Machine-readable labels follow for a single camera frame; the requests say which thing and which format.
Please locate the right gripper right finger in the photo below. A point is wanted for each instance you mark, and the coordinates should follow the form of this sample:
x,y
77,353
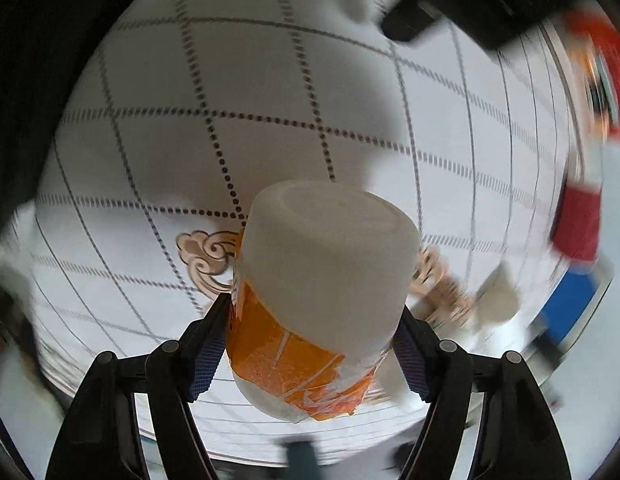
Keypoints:
x,y
517,436

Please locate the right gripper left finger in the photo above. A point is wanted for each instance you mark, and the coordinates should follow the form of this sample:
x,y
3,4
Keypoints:
x,y
99,437

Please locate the orange and white paper cup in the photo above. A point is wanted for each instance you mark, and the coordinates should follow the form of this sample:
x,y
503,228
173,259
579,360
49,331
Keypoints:
x,y
321,276

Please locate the upright white paper cup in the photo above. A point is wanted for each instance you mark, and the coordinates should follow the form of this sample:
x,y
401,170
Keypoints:
x,y
497,300

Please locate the red paper cup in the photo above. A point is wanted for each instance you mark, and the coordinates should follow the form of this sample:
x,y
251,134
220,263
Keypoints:
x,y
576,230

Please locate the red plastic bag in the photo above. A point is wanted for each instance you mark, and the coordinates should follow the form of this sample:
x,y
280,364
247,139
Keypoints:
x,y
593,46

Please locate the floral diamond-pattern tablecloth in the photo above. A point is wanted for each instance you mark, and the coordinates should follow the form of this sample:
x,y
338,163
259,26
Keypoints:
x,y
188,108

